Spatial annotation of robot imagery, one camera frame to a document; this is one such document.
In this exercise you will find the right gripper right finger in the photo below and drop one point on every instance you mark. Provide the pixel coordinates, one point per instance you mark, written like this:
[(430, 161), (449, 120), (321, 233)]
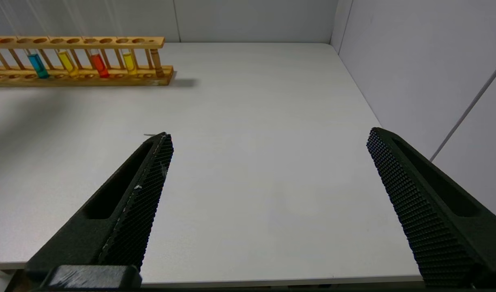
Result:
[(442, 219)]

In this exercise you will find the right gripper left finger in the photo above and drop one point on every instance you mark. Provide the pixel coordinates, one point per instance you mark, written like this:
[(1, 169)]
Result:
[(110, 219)]

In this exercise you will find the wooden test tube rack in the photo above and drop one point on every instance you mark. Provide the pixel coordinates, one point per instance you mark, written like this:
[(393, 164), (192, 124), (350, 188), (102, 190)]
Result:
[(110, 82)]

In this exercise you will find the red pigment test tube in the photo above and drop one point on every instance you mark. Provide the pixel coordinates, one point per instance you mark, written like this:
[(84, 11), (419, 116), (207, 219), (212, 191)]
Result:
[(99, 66)]

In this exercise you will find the yellow pigment test tube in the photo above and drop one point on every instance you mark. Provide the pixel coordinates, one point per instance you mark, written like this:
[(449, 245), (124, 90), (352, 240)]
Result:
[(129, 63), (69, 64)]

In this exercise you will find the blue pigment test tube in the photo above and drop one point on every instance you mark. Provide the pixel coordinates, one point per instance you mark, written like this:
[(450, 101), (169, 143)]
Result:
[(38, 66)]

